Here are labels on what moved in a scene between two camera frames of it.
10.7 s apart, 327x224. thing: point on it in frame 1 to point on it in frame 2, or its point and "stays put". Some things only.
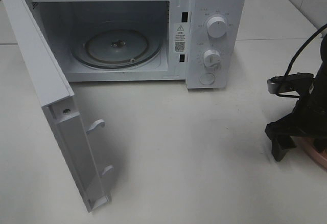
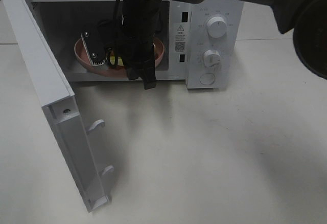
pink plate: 307,143 to 83,58
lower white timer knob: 211,58 stays put
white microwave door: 56,97 stays put
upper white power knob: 216,27 stays put
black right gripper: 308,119 to 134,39
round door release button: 207,79 stays put
